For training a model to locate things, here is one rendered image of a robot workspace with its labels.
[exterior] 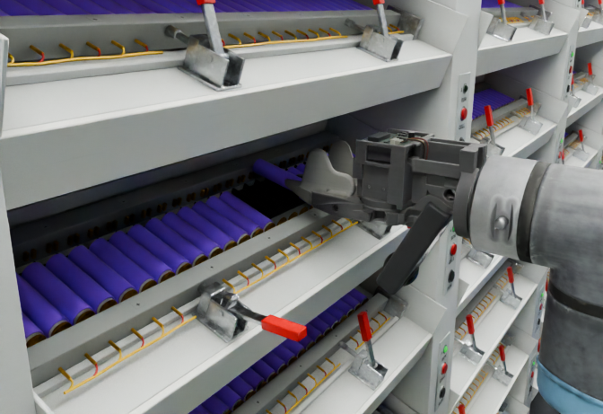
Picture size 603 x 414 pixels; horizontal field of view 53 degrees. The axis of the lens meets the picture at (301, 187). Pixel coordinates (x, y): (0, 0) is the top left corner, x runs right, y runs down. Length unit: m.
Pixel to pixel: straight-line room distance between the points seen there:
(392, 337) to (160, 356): 0.47
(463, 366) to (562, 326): 0.67
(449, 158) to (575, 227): 0.13
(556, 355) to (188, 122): 0.37
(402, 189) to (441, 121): 0.27
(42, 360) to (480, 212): 0.36
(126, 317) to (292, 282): 0.18
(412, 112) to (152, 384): 0.53
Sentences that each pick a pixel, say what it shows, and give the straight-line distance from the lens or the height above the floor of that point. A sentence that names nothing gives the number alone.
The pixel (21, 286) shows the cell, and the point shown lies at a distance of 0.49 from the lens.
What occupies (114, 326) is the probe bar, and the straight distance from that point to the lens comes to 0.46.
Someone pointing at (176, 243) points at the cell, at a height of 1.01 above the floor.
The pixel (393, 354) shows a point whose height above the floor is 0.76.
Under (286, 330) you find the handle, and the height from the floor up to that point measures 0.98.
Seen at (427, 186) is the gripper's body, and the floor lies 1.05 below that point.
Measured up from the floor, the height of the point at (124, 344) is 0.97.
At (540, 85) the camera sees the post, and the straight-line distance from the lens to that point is 1.51.
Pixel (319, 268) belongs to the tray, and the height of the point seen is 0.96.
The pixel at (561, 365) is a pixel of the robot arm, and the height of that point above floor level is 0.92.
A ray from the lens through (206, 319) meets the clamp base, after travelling 0.51.
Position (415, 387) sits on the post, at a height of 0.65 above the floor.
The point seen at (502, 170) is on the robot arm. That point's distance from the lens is 0.55.
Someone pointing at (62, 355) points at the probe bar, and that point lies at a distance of 0.44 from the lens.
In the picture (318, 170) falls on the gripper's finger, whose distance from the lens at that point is 0.63.
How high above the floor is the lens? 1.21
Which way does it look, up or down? 17 degrees down
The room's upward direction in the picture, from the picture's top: straight up
